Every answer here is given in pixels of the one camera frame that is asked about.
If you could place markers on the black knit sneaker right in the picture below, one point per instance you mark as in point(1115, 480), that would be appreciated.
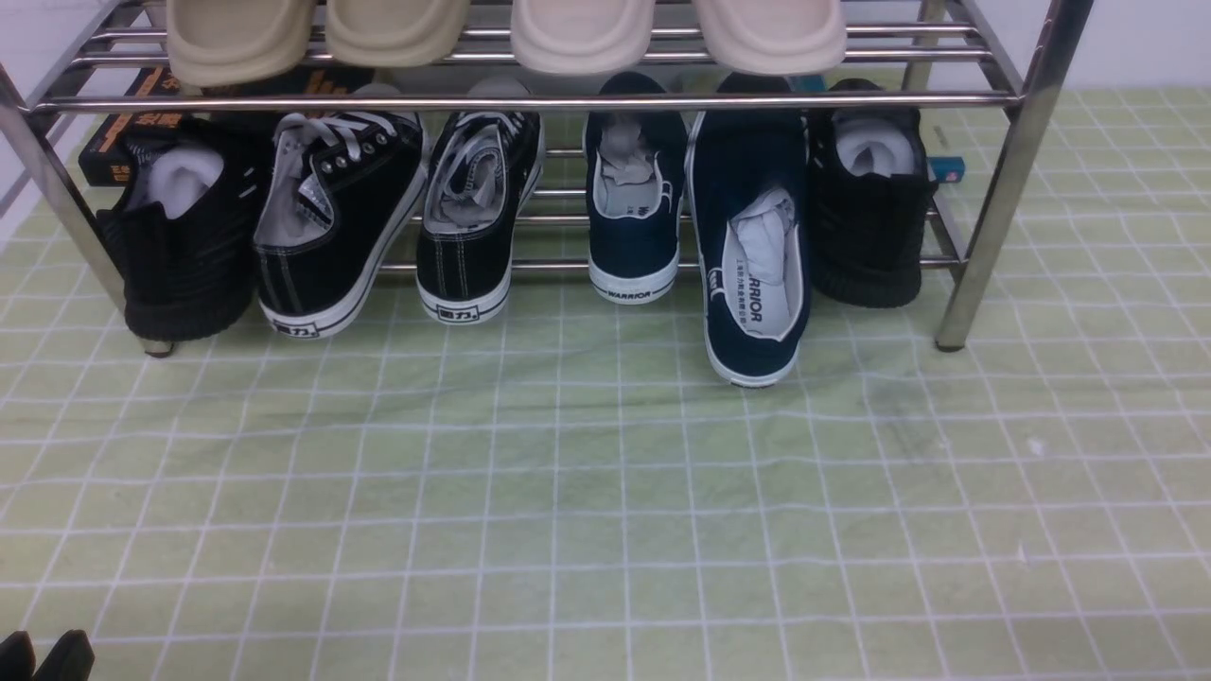
point(872, 186)

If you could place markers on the green checkered table cloth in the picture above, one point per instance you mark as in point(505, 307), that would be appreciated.
point(571, 492)

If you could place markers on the silver metal shoe rack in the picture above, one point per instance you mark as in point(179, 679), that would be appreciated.
point(953, 60)

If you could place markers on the navy slip-on shoe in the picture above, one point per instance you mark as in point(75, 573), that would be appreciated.
point(635, 184)
point(752, 208)

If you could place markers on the black canvas sneaker white laces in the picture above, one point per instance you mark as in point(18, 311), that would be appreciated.
point(342, 189)

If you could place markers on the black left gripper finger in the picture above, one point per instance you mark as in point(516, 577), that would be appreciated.
point(17, 657)
point(71, 659)

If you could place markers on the cream slipper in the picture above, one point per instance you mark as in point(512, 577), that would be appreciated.
point(580, 37)
point(774, 37)

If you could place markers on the beige slipper far left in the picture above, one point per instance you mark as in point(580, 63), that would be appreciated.
point(219, 43)

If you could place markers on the cream slipper far right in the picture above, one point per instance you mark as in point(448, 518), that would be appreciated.
point(774, 37)

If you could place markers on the black knit sneaker left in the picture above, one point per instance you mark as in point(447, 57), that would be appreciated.
point(180, 235)

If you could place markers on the beige slipper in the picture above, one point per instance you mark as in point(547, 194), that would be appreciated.
point(393, 34)
point(219, 43)

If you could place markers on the black knit sneaker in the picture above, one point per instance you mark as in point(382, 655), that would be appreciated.
point(180, 235)
point(872, 186)

